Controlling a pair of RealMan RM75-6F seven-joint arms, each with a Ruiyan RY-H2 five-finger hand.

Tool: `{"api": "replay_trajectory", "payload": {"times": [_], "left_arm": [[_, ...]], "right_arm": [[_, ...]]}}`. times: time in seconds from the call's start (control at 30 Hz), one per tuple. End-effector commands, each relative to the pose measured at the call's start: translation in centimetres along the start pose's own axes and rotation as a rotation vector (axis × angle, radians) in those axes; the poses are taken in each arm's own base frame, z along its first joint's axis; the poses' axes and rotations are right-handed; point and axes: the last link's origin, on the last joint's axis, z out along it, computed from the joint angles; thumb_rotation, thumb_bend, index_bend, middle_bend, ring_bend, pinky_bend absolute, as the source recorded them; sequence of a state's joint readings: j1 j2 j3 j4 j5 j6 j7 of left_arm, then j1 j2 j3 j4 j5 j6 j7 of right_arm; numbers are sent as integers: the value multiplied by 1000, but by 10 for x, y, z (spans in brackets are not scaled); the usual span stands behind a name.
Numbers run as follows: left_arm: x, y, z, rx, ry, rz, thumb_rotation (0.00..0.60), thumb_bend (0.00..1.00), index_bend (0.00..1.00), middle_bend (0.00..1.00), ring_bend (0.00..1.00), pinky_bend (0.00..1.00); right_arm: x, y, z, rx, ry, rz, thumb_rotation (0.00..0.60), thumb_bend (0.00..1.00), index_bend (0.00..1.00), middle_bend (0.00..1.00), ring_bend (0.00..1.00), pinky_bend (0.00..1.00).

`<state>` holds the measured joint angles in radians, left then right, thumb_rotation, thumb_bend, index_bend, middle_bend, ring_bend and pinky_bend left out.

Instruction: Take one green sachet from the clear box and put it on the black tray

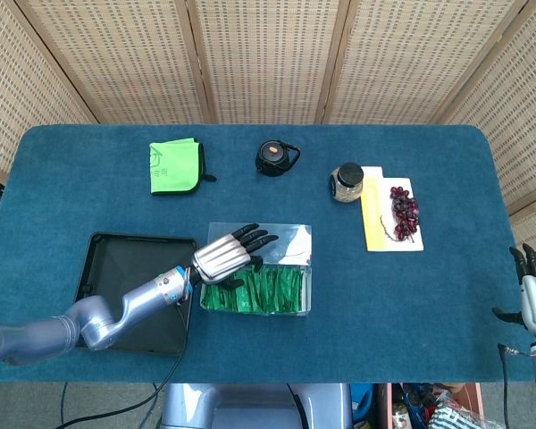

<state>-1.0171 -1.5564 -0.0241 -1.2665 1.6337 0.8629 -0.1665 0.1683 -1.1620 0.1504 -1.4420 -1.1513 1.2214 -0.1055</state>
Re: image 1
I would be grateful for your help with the glass jar black lid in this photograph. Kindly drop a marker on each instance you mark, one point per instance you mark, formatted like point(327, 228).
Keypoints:
point(347, 183)

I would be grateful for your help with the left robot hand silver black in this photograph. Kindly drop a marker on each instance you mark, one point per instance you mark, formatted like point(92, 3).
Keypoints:
point(221, 259)

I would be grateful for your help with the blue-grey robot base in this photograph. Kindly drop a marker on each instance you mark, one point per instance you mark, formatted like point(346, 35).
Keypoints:
point(250, 406)

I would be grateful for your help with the red box with clutter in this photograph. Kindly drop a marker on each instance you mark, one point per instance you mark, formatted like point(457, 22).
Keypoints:
point(429, 409)

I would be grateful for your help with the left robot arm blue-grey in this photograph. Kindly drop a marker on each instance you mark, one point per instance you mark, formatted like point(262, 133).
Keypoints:
point(98, 326)

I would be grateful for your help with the small black teapot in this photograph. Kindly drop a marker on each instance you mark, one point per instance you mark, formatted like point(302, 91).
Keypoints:
point(272, 158)

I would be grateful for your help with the yellow and white paper card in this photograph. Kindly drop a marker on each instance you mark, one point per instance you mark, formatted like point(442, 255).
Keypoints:
point(373, 210)

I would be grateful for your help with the green folded cloth black trim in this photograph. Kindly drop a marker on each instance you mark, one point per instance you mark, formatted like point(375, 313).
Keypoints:
point(174, 167)

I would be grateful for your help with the dark red grape bunch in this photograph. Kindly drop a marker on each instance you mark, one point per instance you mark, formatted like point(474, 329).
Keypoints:
point(404, 210)

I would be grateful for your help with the woven rattan folding screen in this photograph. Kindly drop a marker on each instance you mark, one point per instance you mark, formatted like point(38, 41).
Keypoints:
point(268, 58)

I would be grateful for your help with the blue felt table mat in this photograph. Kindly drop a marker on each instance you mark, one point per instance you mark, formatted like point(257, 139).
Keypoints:
point(384, 313)

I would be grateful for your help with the black square plastic tray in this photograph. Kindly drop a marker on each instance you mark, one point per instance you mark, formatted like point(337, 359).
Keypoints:
point(116, 259)

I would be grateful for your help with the clear box of green packets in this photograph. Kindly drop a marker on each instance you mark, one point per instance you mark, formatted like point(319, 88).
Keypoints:
point(295, 237)

